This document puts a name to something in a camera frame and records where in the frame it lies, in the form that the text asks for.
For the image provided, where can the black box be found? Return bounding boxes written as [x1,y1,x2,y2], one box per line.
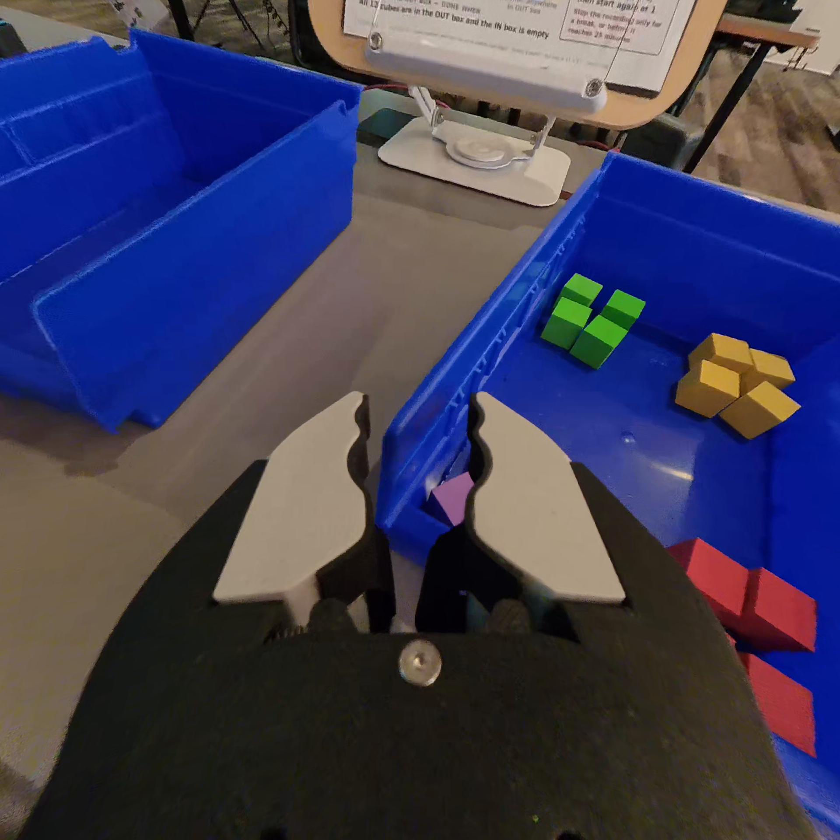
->
[630,113,706,173]

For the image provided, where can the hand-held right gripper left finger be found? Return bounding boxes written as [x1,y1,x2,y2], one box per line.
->
[212,392,396,634]

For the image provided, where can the red cable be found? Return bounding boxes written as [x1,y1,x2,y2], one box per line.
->
[363,80,454,109]

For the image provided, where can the blue plastic bin with cubes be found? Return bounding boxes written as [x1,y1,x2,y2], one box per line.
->
[379,151,840,840]

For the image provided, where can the instruction sheet on wooden board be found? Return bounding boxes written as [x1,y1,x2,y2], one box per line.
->
[307,0,729,130]

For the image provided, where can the dark flat device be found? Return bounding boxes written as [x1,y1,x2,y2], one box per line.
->
[357,108,421,148]

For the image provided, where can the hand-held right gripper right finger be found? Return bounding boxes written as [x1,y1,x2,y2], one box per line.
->
[415,392,626,634]

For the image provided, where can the white stand base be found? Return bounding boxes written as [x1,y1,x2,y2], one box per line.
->
[377,85,571,207]

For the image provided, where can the green wooden cube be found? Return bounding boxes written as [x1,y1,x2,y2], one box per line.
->
[570,315,624,370]
[561,273,603,308]
[541,297,593,349]
[600,289,647,330]

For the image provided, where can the purple wooden cube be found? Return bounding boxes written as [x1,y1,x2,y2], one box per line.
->
[427,471,475,528]

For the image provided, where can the printed instruction sheet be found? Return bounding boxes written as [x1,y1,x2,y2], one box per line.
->
[343,0,697,93]

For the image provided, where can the wooden table black legs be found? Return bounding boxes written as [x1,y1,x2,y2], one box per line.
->
[682,13,821,173]

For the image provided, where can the white clip bar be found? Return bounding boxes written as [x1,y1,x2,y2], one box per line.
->
[363,33,608,114]

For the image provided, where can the empty blue plastic bin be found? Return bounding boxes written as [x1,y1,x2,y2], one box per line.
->
[0,28,364,434]

